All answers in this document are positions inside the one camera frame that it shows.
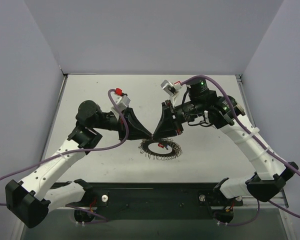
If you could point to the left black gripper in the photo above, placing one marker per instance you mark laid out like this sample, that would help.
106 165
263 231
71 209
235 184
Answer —
125 124

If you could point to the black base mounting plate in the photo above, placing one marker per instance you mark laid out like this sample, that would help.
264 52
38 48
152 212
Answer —
155 201

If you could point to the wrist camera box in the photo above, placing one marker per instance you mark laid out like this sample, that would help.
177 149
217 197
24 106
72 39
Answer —
172 89
121 101

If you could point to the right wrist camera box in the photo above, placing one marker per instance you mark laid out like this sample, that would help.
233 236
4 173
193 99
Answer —
172 89

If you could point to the metal disc keyring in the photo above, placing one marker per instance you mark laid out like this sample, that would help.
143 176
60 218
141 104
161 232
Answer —
151 150

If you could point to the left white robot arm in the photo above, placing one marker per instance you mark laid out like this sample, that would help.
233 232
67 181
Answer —
31 199

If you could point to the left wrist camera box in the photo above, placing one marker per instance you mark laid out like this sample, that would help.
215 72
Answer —
121 101

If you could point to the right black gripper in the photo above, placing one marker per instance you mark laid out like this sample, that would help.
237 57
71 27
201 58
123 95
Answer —
171 118

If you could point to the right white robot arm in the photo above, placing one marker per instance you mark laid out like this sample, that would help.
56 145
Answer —
225 114

